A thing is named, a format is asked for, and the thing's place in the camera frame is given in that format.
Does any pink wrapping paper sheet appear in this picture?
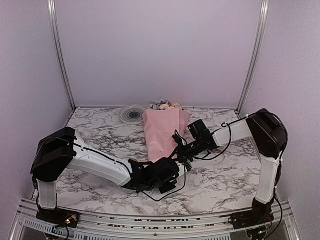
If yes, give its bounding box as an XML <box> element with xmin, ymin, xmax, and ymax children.
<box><xmin>142</xmin><ymin>108</ymin><xmax>190</xmax><ymax>163</ymax></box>

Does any large pink fake rose stem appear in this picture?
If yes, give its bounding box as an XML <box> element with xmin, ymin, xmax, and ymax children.
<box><xmin>159</xmin><ymin>102</ymin><xmax>182</xmax><ymax>110</ymax></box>

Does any blue fake flower stem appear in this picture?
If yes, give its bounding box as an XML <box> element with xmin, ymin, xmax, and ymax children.
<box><xmin>148</xmin><ymin>98</ymin><xmax>172</xmax><ymax>110</ymax></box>

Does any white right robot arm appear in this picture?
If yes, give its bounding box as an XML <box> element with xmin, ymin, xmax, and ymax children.
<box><xmin>170</xmin><ymin>108</ymin><xmax>289</xmax><ymax>224</ymax></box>

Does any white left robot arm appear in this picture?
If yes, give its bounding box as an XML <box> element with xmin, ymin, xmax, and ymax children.
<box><xmin>30</xmin><ymin>127</ymin><xmax>186</xmax><ymax>223</ymax></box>

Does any striped grey ceramic plate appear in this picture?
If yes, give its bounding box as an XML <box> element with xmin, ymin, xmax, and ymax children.
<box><xmin>118</xmin><ymin>105</ymin><xmax>146</xmax><ymax>125</ymax></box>

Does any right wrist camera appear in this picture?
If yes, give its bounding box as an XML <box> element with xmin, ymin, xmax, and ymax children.
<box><xmin>172</xmin><ymin>130</ymin><xmax>187</xmax><ymax>147</ymax></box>

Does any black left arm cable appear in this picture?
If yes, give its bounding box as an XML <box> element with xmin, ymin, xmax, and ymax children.
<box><xmin>136</xmin><ymin>172</ymin><xmax>188</xmax><ymax>203</ymax></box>

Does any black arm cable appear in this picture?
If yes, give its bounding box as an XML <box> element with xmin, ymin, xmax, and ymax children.
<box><xmin>192</xmin><ymin>112</ymin><xmax>288</xmax><ymax>161</ymax></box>
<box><xmin>136</xmin><ymin>172</ymin><xmax>188</xmax><ymax>203</ymax></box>

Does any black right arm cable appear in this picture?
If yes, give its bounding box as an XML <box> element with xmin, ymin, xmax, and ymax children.
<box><xmin>192</xmin><ymin>112</ymin><xmax>288</xmax><ymax>161</ymax></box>

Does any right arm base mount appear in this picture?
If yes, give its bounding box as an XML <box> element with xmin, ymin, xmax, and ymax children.
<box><xmin>228</xmin><ymin>197</ymin><xmax>275</xmax><ymax>230</ymax></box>

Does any aluminium front rail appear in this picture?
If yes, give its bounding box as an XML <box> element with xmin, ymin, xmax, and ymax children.
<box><xmin>8</xmin><ymin>199</ymin><xmax>301</xmax><ymax>240</ymax></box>

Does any right aluminium frame post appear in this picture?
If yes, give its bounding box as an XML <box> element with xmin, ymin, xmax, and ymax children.
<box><xmin>236</xmin><ymin>0</ymin><xmax>270</xmax><ymax>114</ymax></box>

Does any aluminium frame post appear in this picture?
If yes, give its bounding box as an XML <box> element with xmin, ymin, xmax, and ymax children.
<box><xmin>47</xmin><ymin>0</ymin><xmax>77</xmax><ymax>112</ymax></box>
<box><xmin>236</xmin><ymin>0</ymin><xmax>270</xmax><ymax>114</ymax></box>

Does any left aluminium frame post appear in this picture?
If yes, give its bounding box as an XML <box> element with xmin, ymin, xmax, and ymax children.
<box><xmin>47</xmin><ymin>0</ymin><xmax>77</xmax><ymax>112</ymax></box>

